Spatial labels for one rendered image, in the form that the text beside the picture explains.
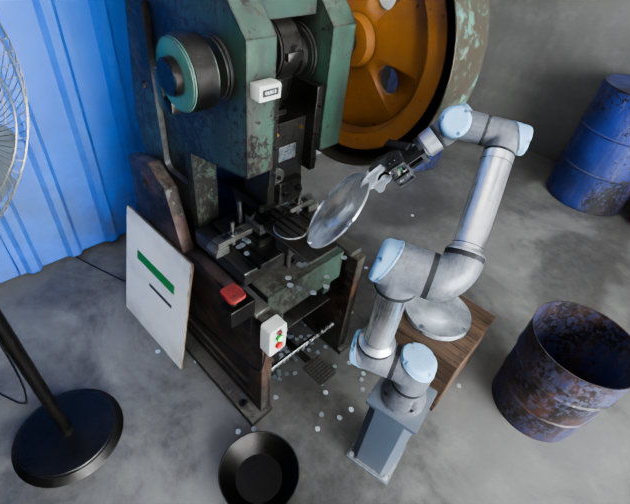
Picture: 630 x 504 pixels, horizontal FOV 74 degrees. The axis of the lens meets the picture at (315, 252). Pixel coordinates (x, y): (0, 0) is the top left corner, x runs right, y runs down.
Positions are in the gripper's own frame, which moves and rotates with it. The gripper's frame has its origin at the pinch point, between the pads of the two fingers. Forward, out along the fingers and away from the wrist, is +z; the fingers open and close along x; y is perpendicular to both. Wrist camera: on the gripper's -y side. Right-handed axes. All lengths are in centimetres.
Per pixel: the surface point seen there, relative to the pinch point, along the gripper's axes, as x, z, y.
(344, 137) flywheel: 2.7, 2.0, -37.3
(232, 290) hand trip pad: -9, 48, 17
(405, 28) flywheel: -17.9, -34.6, -28.5
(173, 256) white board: -11, 81, -21
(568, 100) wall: 203, -131, -219
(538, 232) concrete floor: 193, -46, -104
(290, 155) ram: -16.1, 14.8, -14.7
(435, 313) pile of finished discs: 79, 16, -3
